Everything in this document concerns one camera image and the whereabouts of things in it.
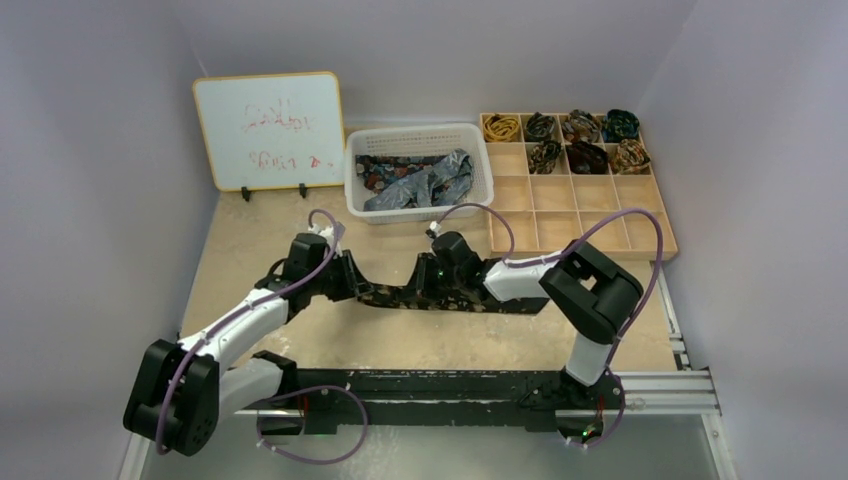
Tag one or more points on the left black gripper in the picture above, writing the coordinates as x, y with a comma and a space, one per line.
351, 280

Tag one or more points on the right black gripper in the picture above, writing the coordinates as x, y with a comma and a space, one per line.
424, 278

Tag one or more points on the black floral tie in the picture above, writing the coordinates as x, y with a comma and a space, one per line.
395, 297

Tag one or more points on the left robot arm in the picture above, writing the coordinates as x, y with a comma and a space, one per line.
183, 389

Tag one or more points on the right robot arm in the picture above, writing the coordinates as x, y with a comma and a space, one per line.
594, 293

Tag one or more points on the grey blue patterned tie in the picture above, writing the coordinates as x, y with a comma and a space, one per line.
443, 184

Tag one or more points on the dark colourful patterned tie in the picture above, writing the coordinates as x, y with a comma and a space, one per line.
376, 172

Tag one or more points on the white plastic basket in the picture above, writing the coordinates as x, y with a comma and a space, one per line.
429, 140

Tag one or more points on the wooden compartment tray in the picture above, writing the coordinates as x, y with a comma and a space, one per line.
541, 213

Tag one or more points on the yellow rolled tie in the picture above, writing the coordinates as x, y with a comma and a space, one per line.
499, 128

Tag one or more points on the dark olive rolled tie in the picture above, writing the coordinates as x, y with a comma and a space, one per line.
540, 127

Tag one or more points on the dark maroon rolled tie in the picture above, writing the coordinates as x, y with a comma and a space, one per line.
586, 158

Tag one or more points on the brown patterned rolled tie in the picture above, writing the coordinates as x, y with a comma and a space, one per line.
579, 125

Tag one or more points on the orange brown rolled tie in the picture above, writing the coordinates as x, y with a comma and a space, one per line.
630, 158

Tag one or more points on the dark green rolled tie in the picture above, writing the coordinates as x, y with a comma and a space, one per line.
620, 125

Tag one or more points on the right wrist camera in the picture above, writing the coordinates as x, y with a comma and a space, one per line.
434, 230

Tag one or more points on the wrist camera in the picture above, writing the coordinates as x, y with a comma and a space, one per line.
332, 234
434, 230

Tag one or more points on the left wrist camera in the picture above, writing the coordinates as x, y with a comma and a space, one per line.
332, 234

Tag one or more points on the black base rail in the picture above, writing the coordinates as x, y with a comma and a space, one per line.
537, 401

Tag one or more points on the white whiteboard orange frame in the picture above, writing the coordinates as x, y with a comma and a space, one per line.
269, 132

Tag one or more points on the aluminium rail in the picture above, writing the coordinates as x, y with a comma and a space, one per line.
654, 364

